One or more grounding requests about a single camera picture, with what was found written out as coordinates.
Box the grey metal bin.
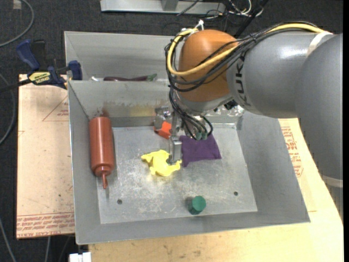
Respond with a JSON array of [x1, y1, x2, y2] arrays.
[[64, 31, 311, 246]]

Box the brown cardboard board red print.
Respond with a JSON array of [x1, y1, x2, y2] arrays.
[[16, 74, 318, 240]]

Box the green octagonal block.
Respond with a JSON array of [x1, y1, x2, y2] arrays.
[[187, 195, 207, 216]]

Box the black cylinder on white bracket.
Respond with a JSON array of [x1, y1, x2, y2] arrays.
[[222, 99, 243, 115]]

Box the purple cloth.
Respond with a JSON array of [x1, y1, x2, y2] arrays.
[[178, 133, 222, 168]]

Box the orange block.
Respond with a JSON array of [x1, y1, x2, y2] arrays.
[[153, 121, 173, 140]]

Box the yellow toy animal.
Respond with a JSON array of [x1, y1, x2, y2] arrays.
[[141, 149, 183, 177]]

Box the red-brown squeeze bottle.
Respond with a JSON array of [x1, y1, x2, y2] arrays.
[[89, 116, 116, 190]]

